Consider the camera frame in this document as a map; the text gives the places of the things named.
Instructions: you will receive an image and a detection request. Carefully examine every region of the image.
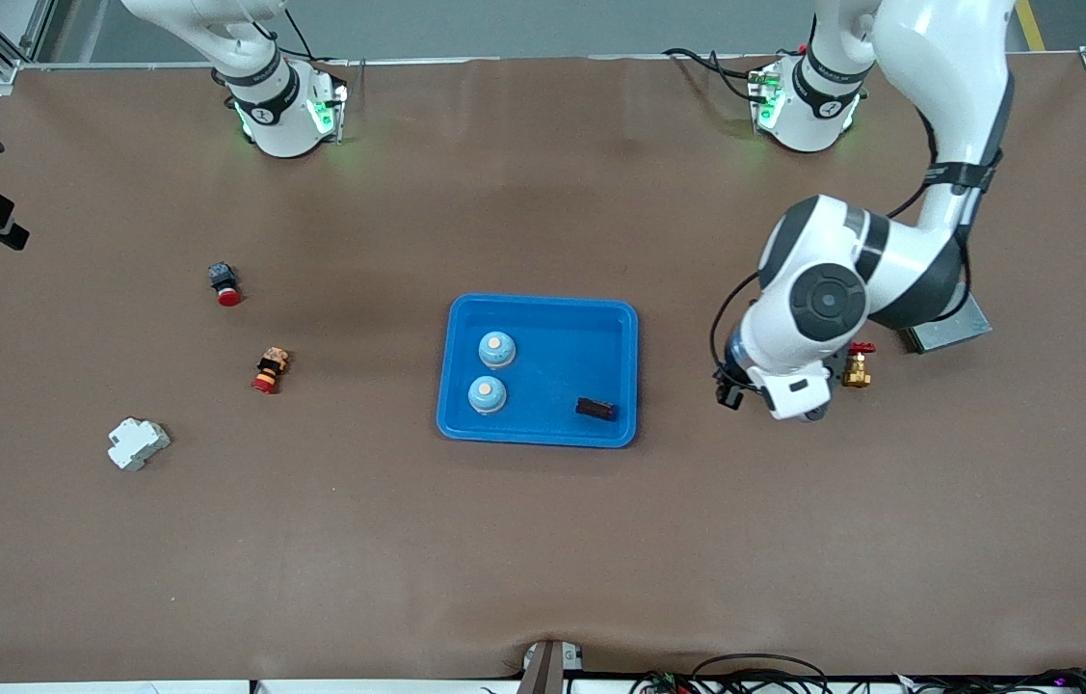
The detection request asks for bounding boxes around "black right base cable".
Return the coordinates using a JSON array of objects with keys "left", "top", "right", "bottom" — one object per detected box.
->
[{"left": 253, "top": 8, "right": 353, "bottom": 93}]

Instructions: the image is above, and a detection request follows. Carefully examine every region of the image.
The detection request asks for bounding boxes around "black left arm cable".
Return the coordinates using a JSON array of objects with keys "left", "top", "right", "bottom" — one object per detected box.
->
[{"left": 709, "top": 92, "right": 1006, "bottom": 382}]

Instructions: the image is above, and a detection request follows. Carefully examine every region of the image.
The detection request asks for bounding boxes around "light blue dome bell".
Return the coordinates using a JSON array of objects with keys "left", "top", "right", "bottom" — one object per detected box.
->
[
  {"left": 467, "top": 375, "right": 509, "bottom": 415},
  {"left": 478, "top": 331, "right": 517, "bottom": 370}
]

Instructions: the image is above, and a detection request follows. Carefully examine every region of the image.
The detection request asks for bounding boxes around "red emergency stop orange body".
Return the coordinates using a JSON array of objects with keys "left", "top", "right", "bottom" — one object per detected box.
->
[{"left": 251, "top": 347, "right": 291, "bottom": 395}]

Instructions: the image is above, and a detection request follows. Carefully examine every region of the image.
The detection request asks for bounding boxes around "black base cable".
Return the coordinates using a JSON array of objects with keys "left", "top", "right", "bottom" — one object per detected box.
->
[
  {"left": 253, "top": 8, "right": 353, "bottom": 93},
  {"left": 663, "top": 48, "right": 767, "bottom": 103}
]

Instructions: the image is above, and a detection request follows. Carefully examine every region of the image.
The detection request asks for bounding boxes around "white circuit breaker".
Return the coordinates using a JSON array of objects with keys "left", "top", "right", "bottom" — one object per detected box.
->
[{"left": 107, "top": 416, "right": 172, "bottom": 472}]

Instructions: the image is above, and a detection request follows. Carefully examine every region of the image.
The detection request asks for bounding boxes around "blue plastic tray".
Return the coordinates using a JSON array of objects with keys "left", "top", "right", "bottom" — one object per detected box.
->
[{"left": 436, "top": 293, "right": 640, "bottom": 449}]

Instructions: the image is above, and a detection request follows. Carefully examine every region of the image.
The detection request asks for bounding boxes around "black cable bundle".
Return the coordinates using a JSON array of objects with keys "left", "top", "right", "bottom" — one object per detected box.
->
[{"left": 629, "top": 654, "right": 1086, "bottom": 694}]

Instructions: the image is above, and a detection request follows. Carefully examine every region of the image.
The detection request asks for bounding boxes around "brass valve red handle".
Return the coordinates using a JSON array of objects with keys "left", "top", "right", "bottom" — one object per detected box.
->
[{"left": 840, "top": 341, "right": 877, "bottom": 389}]

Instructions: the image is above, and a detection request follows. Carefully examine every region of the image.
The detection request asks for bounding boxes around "black left base cable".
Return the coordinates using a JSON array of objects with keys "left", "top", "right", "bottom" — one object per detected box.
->
[{"left": 663, "top": 48, "right": 767, "bottom": 103}]

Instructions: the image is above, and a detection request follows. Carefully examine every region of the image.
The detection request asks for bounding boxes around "red pushbutton black body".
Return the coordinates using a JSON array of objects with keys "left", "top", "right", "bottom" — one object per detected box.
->
[{"left": 207, "top": 262, "right": 244, "bottom": 307}]

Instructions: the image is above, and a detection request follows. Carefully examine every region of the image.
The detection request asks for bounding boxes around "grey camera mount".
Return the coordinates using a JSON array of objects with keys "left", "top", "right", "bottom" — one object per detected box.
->
[{"left": 517, "top": 639, "right": 587, "bottom": 694}]

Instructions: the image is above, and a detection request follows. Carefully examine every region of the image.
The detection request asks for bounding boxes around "silver metal box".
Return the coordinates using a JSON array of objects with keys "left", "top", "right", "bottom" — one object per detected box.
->
[{"left": 897, "top": 294, "right": 993, "bottom": 355}]

